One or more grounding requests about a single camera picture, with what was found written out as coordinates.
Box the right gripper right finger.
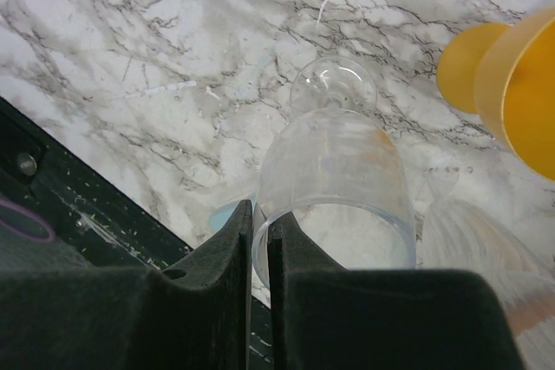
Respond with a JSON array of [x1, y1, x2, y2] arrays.
[[267, 213, 524, 369]]

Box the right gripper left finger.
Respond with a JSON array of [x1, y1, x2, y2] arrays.
[[1, 200, 252, 369]]

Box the clear ribbed wine glass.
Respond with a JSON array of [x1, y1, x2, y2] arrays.
[[422, 166, 554, 369]]

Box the yellow plastic wine glass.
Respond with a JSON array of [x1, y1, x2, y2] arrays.
[[436, 9, 554, 179]]

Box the light blue eraser bar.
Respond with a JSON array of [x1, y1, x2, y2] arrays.
[[208, 201, 239, 233]]

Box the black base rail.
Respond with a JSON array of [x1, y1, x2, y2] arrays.
[[1, 101, 274, 369]]

